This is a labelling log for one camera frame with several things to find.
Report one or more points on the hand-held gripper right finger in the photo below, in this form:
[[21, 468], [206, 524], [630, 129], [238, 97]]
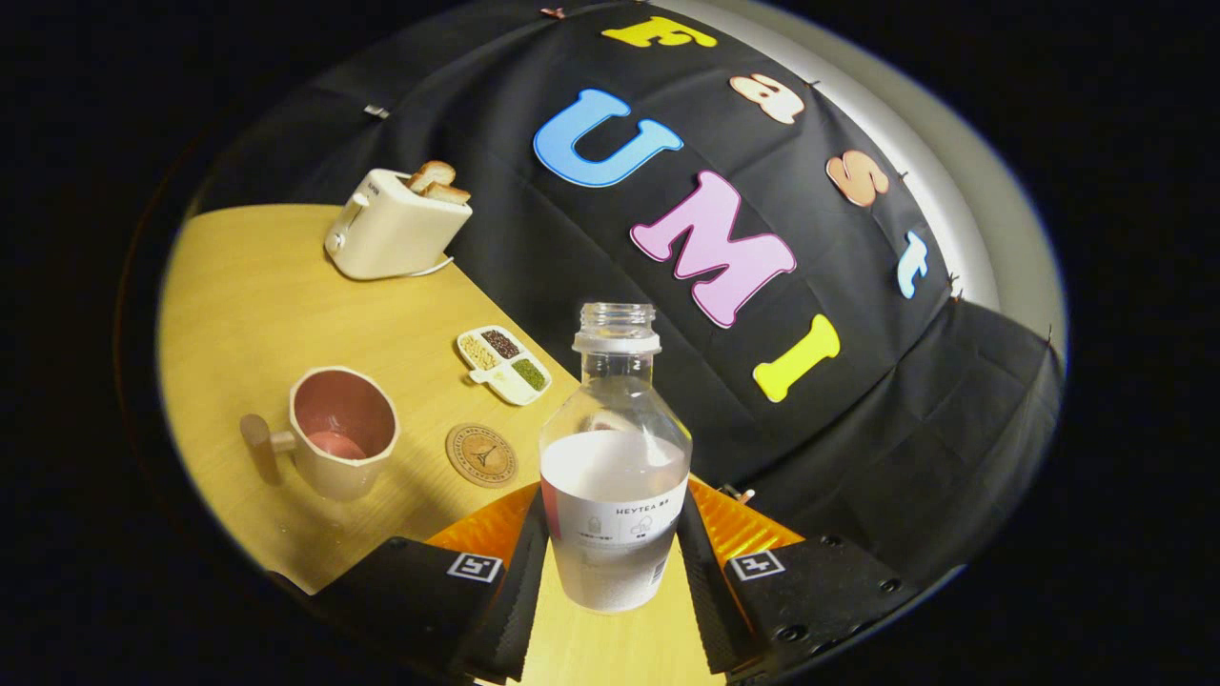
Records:
[[710, 600]]

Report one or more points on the clear juice bottle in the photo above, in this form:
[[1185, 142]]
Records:
[[615, 457]]

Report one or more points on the black backdrop cloth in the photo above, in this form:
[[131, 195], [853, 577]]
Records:
[[839, 448]]

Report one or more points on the toast slice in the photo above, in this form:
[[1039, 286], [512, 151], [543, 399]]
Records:
[[431, 174], [448, 193]]

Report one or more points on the cream toaster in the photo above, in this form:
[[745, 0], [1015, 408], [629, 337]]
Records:
[[391, 233]]

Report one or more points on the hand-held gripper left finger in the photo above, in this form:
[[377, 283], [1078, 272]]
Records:
[[519, 591]]

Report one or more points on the orange pencil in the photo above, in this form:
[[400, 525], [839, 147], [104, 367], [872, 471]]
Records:
[[744, 495]]

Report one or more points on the wooden table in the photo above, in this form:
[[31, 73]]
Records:
[[248, 305]]

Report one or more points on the round cork coaster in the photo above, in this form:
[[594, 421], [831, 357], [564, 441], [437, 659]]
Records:
[[481, 455]]

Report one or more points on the divided tray of grains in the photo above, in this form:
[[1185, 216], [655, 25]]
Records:
[[503, 365]]

